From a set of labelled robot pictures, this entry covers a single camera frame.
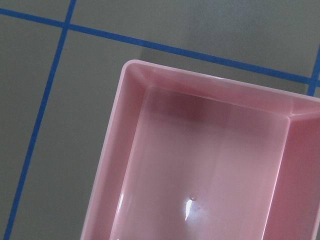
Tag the pink plastic bin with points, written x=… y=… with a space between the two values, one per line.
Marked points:
x=189 y=156

